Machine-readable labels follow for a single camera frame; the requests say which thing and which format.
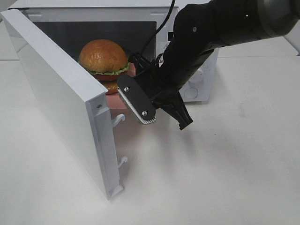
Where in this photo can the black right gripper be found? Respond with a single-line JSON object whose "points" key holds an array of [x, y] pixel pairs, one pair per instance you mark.
{"points": [[161, 80]]}

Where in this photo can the round white door button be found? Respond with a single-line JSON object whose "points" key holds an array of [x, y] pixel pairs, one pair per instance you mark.
{"points": [[191, 93]]}

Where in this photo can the pink round plate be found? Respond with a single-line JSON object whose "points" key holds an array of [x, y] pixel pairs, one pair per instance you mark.
{"points": [[113, 100]]}

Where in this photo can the burger with lettuce and tomato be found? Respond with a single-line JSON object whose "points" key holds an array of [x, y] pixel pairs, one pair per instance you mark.
{"points": [[106, 61]]}

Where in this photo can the white microwave door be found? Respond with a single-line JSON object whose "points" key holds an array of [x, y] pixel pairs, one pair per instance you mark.
{"points": [[72, 100]]}

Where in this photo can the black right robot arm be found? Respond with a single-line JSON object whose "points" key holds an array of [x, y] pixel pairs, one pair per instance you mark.
{"points": [[198, 30]]}

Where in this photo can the white lower microwave knob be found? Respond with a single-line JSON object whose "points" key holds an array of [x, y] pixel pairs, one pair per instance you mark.
{"points": [[197, 77]]}

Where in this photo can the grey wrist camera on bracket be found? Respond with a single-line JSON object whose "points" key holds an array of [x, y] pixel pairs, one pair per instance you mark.
{"points": [[136, 99]]}

